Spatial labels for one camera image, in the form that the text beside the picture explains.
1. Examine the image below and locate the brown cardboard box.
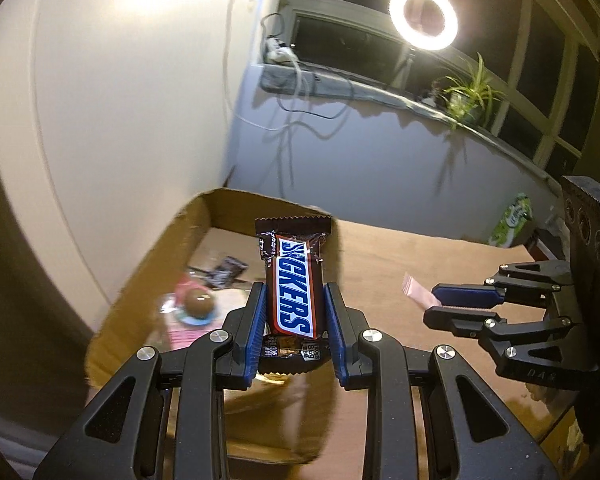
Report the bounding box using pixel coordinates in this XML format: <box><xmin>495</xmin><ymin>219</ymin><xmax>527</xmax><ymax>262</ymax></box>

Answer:
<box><xmin>82</xmin><ymin>187</ymin><xmax>346</xmax><ymax>466</ymax></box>

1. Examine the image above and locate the thin white cable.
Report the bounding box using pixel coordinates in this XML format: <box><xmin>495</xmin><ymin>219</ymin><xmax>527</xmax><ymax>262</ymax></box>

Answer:
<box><xmin>224</xmin><ymin>0</ymin><xmax>281</xmax><ymax>132</ymax></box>

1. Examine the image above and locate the grey stone window sill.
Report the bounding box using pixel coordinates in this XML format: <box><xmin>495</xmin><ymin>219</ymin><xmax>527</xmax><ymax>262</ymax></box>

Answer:
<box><xmin>260</xmin><ymin>62</ymin><xmax>563</xmax><ymax>191</ymax></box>

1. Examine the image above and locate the black and white candy packet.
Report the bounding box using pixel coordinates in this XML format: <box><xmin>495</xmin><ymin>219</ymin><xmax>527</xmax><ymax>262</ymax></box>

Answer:
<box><xmin>207</xmin><ymin>256</ymin><xmax>248</xmax><ymax>288</ymax></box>

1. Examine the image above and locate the white power strip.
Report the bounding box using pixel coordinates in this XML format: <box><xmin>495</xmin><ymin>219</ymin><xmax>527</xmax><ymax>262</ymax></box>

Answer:
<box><xmin>264</xmin><ymin>37</ymin><xmax>298</xmax><ymax>65</ymax></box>

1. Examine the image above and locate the potted spider plant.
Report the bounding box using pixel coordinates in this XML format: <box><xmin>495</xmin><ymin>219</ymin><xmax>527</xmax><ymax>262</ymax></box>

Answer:
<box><xmin>430</xmin><ymin>51</ymin><xmax>506</xmax><ymax>128</ymax></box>

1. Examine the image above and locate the ring light stand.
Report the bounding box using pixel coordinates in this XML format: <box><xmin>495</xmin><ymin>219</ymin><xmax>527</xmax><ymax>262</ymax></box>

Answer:
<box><xmin>392</xmin><ymin>47</ymin><xmax>416</xmax><ymax>92</ymax></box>

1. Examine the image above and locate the white charger cable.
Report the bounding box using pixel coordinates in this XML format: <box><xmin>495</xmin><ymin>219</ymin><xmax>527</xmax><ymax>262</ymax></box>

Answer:
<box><xmin>292</xmin><ymin>57</ymin><xmax>311</xmax><ymax>100</ymax></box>

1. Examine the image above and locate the white cabinet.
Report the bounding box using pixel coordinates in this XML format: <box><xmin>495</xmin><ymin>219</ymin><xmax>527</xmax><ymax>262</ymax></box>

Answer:
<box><xmin>0</xmin><ymin>0</ymin><xmax>281</xmax><ymax>346</ymax></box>

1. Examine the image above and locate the dark window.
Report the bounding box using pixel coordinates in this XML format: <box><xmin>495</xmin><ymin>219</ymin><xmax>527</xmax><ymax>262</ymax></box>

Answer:
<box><xmin>280</xmin><ymin>0</ymin><xmax>600</xmax><ymax>171</ymax></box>

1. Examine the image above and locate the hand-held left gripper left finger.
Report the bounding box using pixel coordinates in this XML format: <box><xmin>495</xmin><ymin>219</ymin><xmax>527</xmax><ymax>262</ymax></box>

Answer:
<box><xmin>32</xmin><ymin>282</ymin><xmax>268</xmax><ymax>480</ymax></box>

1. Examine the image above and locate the pink sachet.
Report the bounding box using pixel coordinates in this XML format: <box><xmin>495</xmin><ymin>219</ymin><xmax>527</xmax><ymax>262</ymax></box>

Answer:
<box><xmin>400</xmin><ymin>272</ymin><xmax>443</xmax><ymax>311</ymax></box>

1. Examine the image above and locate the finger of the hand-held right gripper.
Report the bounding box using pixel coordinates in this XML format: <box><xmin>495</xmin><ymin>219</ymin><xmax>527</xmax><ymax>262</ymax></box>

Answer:
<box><xmin>423</xmin><ymin>307</ymin><xmax>600</xmax><ymax>392</ymax></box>
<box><xmin>431</xmin><ymin>260</ymin><xmax>573</xmax><ymax>309</ymax></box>

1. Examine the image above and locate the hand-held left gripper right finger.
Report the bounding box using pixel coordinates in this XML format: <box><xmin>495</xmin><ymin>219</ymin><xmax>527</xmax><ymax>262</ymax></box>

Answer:
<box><xmin>324</xmin><ymin>282</ymin><xmax>561</xmax><ymax>480</ymax></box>

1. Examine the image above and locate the green snack bag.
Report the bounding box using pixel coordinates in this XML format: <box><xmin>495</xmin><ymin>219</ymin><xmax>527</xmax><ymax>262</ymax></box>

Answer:
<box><xmin>488</xmin><ymin>192</ymin><xmax>533</xmax><ymax>248</ymax></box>

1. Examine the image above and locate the brown chocolate bar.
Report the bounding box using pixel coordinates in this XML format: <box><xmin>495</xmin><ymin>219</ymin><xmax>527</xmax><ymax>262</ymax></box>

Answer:
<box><xmin>254</xmin><ymin>215</ymin><xmax>332</xmax><ymax>378</ymax></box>

